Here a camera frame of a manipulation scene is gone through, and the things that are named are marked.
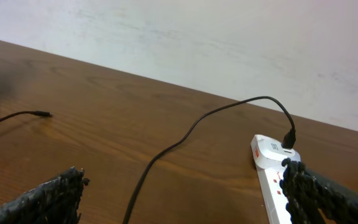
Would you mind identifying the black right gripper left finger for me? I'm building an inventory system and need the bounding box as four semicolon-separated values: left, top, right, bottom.
0;167;90;224

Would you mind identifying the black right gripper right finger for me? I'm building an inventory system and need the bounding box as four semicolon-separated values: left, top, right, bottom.
280;158;358;224

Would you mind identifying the black USB charging cable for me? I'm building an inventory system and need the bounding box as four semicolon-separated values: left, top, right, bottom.
0;95;297;224

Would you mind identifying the white USB charger adapter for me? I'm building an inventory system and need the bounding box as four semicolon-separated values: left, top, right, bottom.
250;134;301;169

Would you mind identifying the white power strip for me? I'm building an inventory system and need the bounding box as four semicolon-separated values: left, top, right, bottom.
255;165;291;224

